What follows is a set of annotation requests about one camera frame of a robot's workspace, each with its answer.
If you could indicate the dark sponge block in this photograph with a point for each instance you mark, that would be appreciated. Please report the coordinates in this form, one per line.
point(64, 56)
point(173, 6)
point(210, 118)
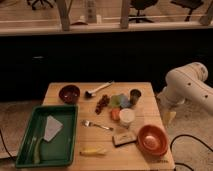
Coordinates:
point(123, 138)

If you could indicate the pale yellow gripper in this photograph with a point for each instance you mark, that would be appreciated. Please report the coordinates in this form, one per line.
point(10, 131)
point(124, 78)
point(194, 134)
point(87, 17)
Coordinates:
point(168, 117)

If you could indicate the green plastic tray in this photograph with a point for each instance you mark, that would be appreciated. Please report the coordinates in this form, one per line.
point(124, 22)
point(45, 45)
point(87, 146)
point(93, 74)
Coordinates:
point(60, 150)

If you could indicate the wooden table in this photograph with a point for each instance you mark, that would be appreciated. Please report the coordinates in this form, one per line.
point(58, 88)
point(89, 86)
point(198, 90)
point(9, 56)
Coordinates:
point(124, 158)

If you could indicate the dark red grapes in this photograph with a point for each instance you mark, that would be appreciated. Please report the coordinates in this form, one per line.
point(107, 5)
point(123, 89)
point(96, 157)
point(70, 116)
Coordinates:
point(103, 102)

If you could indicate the orange bowl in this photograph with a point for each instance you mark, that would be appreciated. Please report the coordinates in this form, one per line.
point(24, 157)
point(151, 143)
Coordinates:
point(152, 140)

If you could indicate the silver fork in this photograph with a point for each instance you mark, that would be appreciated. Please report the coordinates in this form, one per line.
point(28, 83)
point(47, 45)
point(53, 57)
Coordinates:
point(91, 124)

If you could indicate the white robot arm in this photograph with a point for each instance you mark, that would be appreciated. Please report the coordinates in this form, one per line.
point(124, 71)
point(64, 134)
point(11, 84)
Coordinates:
point(185, 83)

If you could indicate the grey cloth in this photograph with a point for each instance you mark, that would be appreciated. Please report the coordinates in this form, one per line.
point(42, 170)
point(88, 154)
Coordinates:
point(52, 128)

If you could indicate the green handled utensil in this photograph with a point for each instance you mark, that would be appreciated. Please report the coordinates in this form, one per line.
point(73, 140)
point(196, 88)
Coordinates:
point(36, 155)

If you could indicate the orange carrot toy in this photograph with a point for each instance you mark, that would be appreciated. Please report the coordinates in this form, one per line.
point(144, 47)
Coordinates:
point(115, 114)

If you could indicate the white cup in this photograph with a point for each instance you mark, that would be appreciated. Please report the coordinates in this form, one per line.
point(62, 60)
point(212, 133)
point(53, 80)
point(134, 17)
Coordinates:
point(126, 116)

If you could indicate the dark metal cup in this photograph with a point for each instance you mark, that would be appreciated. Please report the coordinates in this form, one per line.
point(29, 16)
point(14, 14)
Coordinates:
point(135, 94)

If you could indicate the yellow banana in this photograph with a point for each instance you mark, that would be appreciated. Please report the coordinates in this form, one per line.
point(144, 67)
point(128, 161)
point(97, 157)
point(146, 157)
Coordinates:
point(93, 151)

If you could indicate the purple bowl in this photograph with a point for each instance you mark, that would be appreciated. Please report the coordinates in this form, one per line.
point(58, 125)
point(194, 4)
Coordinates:
point(69, 94)

